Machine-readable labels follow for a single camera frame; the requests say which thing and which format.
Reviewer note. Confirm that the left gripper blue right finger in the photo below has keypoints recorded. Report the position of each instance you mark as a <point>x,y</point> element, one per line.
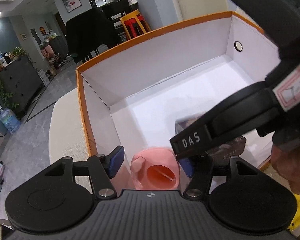
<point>211,165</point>

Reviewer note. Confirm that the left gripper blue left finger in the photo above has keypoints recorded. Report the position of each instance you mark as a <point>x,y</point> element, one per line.
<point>111,163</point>

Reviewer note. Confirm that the pink cup with handle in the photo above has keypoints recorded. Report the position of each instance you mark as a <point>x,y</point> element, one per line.
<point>155,168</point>

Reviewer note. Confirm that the person's right hand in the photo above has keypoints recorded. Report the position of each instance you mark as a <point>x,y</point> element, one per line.
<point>287,165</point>

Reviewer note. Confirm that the orange cardboard storage box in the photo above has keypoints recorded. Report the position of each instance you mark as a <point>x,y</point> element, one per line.
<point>131,95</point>

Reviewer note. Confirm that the blue water jug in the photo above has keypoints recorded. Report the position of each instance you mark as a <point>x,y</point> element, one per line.
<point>9,120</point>

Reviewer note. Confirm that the dark cabinet with plants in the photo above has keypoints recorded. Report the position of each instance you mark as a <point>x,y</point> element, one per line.
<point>21,78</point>

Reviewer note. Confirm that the black piano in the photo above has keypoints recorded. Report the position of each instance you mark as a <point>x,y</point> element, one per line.
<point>87,31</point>

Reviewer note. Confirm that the framed wall picture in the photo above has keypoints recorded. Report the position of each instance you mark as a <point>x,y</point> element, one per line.
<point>71,5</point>

